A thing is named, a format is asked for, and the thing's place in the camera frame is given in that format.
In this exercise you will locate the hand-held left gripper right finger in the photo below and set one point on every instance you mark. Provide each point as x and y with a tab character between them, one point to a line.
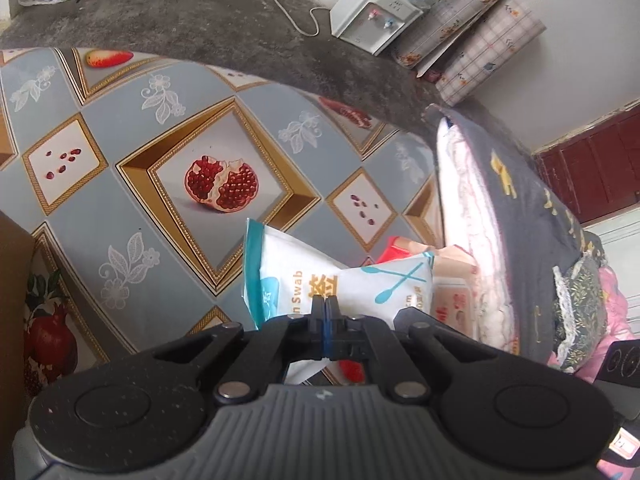
333	316

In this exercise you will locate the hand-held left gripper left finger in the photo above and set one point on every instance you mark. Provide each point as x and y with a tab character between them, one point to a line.
317	316

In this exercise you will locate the white teal cotton swab packet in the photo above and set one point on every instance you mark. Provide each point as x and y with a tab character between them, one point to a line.
295	270

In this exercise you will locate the cardboard box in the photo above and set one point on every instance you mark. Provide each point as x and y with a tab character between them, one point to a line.
15	310

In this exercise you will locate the pink cloth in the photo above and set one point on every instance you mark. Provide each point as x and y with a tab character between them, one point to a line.
620	305

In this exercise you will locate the dark floral lace pillow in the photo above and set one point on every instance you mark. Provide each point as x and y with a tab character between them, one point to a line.
582	305

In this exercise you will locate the pink wet wipes pack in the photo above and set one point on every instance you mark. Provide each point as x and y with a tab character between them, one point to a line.
452	305

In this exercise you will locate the grey folded quilt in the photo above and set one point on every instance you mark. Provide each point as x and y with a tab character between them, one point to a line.
505	240

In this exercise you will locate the dark red door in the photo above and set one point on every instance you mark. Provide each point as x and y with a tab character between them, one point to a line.
595	165

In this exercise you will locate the pomegranate printed floor mat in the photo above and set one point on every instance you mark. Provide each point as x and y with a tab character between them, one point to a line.
125	125

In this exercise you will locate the white water dispenser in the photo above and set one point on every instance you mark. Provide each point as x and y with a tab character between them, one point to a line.
370	15

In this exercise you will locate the checked rolled mat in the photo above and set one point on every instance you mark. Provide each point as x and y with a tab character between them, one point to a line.
495	50

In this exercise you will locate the floral rolled mat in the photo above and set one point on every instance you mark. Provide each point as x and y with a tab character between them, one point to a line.
450	20

